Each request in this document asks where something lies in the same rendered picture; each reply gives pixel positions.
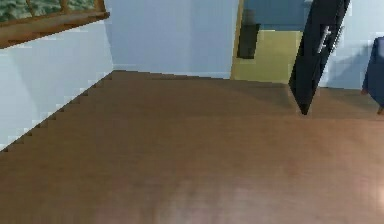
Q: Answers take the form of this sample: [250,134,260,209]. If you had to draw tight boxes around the dark cabinet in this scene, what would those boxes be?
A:
[236,9,262,60]

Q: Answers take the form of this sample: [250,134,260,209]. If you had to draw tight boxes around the black room door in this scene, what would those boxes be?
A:
[288,0,352,116]

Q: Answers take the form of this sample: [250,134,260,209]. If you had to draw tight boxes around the wooden framed window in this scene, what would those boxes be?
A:
[0,0,111,50]

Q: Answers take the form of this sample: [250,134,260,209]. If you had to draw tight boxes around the dark blue armchair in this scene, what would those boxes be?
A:
[361,36,384,116]

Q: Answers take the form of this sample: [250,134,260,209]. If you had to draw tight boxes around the silver door handle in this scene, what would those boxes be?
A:
[317,26,333,54]

